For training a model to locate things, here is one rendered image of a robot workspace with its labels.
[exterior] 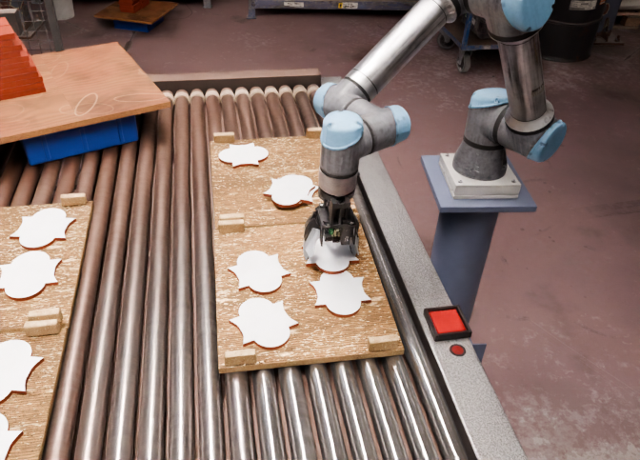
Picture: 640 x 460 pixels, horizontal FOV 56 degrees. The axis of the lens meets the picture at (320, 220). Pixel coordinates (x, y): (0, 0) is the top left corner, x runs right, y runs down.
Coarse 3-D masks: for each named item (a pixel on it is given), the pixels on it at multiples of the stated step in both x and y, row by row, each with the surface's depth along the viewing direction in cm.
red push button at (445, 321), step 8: (432, 312) 124; (440, 312) 124; (448, 312) 124; (456, 312) 124; (432, 320) 122; (440, 320) 122; (448, 320) 122; (456, 320) 122; (440, 328) 120; (448, 328) 121; (456, 328) 121; (464, 328) 121
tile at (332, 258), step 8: (320, 248) 136; (328, 248) 136; (336, 248) 136; (344, 248) 136; (320, 256) 133; (328, 256) 133; (336, 256) 133; (344, 256) 133; (352, 256) 133; (312, 264) 131; (320, 264) 130; (328, 264) 131; (336, 264) 131; (344, 264) 131; (328, 272) 129; (336, 272) 129
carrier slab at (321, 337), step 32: (224, 256) 134; (288, 256) 135; (224, 288) 126; (288, 288) 127; (224, 320) 119; (320, 320) 120; (352, 320) 120; (384, 320) 121; (224, 352) 113; (256, 352) 113; (288, 352) 113; (320, 352) 113; (352, 352) 114; (384, 352) 114
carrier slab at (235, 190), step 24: (216, 144) 173; (240, 144) 173; (264, 144) 174; (288, 144) 174; (312, 144) 175; (216, 168) 163; (240, 168) 163; (264, 168) 164; (288, 168) 164; (312, 168) 164; (216, 192) 154; (240, 192) 154; (216, 216) 146; (264, 216) 146; (288, 216) 147
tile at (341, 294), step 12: (324, 276) 129; (336, 276) 129; (348, 276) 129; (312, 288) 127; (324, 288) 126; (336, 288) 126; (348, 288) 126; (360, 288) 126; (324, 300) 123; (336, 300) 123; (348, 300) 123; (360, 300) 123; (336, 312) 120; (348, 312) 121
